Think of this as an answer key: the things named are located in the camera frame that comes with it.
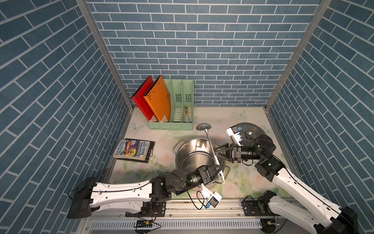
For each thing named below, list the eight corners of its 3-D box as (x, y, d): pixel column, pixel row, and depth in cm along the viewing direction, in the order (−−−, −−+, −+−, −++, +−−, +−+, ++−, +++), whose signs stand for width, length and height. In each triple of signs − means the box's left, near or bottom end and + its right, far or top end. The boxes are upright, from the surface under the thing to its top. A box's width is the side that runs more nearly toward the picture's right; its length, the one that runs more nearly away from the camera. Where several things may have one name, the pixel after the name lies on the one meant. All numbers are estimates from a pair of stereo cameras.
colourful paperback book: (114, 160, 92) (111, 157, 88) (121, 142, 100) (119, 139, 97) (147, 161, 92) (145, 157, 88) (151, 142, 100) (149, 139, 97)
